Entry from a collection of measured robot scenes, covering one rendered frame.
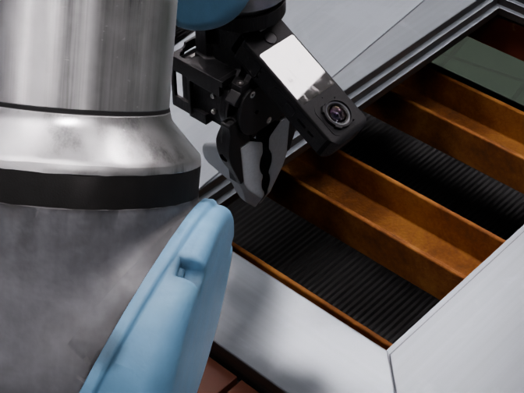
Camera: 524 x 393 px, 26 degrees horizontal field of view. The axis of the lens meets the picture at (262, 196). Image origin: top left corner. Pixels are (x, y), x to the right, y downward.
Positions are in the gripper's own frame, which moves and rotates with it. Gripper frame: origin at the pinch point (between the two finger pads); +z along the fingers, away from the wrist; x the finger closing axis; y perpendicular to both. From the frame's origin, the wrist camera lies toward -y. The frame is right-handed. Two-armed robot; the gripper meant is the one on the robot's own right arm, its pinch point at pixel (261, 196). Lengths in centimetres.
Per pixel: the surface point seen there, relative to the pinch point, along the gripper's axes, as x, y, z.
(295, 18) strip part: -30.5, 22.5, 5.1
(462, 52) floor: -148, 69, 90
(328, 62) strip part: -26.0, 13.6, 5.1
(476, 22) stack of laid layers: -46.8, 7.8, 7.1
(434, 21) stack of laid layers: -41.1, 10.0, 5.2
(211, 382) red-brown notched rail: 14.5, -7.5, 6.8
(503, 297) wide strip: -8.5, -20.8, 5.1
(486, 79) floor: -143, 58, 90
